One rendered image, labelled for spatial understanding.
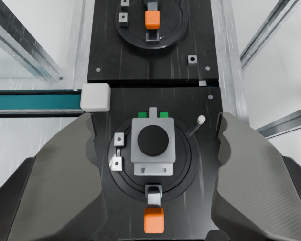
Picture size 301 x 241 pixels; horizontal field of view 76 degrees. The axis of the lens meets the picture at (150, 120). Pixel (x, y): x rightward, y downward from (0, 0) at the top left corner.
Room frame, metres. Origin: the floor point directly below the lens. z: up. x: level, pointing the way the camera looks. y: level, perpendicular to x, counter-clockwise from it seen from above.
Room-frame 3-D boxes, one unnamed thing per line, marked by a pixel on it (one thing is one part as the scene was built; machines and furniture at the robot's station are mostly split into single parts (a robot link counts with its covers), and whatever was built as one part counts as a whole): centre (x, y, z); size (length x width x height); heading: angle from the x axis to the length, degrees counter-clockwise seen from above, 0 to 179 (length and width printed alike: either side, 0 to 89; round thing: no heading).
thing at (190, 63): (0.20, -0.08, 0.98); 0.02 x 0.02 x 0.01; 87
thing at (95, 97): (0.13, 0.09, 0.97); 0.05 x 0.05 x 0.04; 87
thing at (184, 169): (0.03, 0.00, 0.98); 0.14 x 0.14 x 0.02
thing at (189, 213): (0.03, 0.00, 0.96); 0.24 x 0.24 x 0.02; 87
